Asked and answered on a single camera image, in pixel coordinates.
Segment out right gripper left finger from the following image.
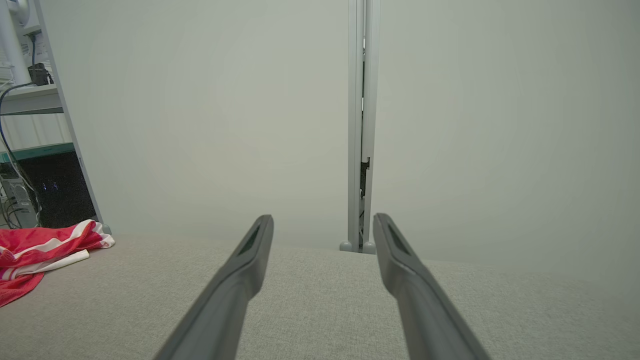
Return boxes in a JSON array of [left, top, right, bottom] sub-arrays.
[[152, 215, 275, 360]]

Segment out small black power adapter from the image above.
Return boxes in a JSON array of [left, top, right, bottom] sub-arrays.
[[27, 62, 52, 86]]

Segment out blue cable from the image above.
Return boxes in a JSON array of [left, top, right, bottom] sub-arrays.
[[0, 82, 42, 227]]

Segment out red 23 jersey white sleeves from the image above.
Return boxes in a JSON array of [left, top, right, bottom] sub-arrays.
[[0, 219, 116, 268]]

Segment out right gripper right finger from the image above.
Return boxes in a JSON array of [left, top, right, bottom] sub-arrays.
[[373, 213, 492, 360]]

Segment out white equipment stand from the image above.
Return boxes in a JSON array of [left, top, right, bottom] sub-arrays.
[[0, 0, 48, 86]]

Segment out grey partition joint post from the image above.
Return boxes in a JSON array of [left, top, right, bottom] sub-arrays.
[[340, 0, 382, 255]]

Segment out white shelf board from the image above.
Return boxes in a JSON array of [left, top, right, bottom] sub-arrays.
[[0, 84, 65, 117]]

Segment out black computer tower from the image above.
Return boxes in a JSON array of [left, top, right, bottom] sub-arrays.
[[17, 150, 97, 229]]

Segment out grey partition edge frame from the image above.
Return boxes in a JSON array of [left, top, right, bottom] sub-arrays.
[[34, 0, 112, 235]]

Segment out silver computer case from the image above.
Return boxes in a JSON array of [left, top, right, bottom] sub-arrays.
[[0, 175, 40, 230]]

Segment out green-edged table top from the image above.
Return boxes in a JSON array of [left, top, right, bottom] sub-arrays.
[[0, 142, 76, 163]]

